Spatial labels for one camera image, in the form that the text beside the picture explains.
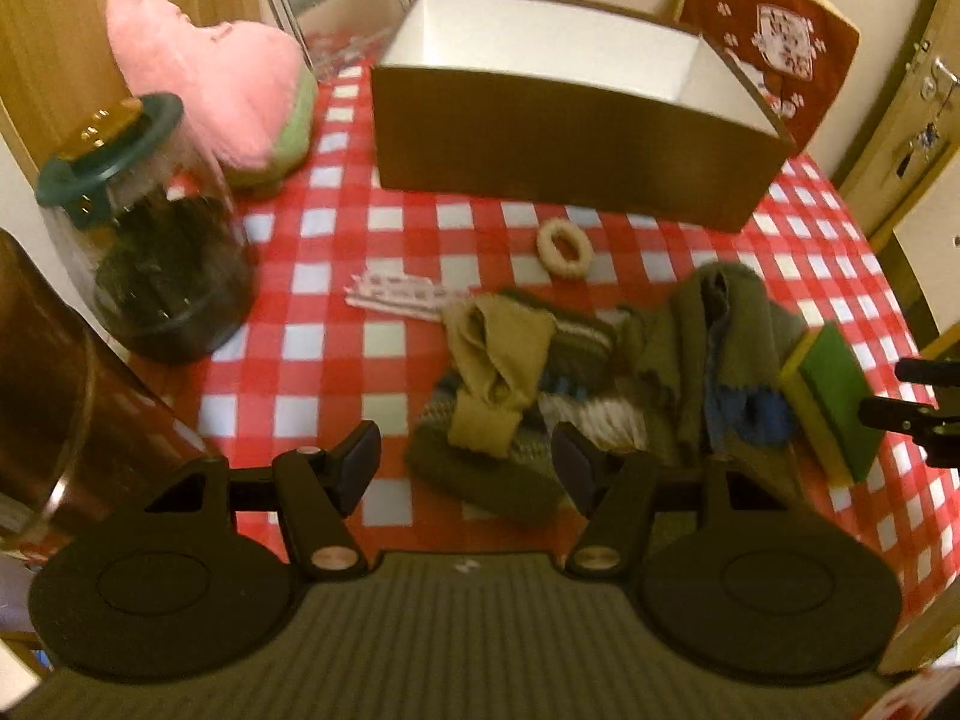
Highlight green striped sock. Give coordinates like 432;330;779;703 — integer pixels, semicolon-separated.
405;300;653;526

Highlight wooden door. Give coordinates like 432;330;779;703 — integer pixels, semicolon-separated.
832;0;960;241

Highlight red checkered tablecloth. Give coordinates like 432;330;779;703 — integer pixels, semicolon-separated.
127;52;960;616

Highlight glass jar with green lid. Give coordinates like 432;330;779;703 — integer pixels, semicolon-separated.
36;94;260;365

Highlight pink plush toy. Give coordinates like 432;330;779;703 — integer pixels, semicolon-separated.
105;0;320;196

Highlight brown storage box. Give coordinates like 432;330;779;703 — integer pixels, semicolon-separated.
370;0;796;233

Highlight red cat print cushion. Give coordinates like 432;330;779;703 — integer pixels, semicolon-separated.
673;0;861;158

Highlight wooden wardrobe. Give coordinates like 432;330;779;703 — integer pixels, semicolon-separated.
0;0;263;158

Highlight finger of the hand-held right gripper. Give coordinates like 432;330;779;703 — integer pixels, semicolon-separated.
859;396;960;470
895;357;960;392

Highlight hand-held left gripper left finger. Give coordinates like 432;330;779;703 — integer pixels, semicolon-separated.
146;420;383;582

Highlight cream hair scrunchie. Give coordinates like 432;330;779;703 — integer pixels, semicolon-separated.
536;219;593;276

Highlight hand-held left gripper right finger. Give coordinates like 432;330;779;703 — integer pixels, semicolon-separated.
551;420;803;582

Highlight brown glass container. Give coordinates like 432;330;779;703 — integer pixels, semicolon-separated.
0;229;226;548

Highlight hanging keys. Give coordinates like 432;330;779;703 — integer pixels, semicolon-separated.
896;124;942;177

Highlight metal door lock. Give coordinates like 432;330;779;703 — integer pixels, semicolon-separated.
904;37;960;102

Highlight tan sock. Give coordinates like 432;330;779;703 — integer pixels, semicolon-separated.
442;294;560;458

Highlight olive green sock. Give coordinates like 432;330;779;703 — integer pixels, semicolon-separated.
615;261;721;466

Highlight green and yellow sponge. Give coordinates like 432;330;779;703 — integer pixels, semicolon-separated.
778;321;886;487

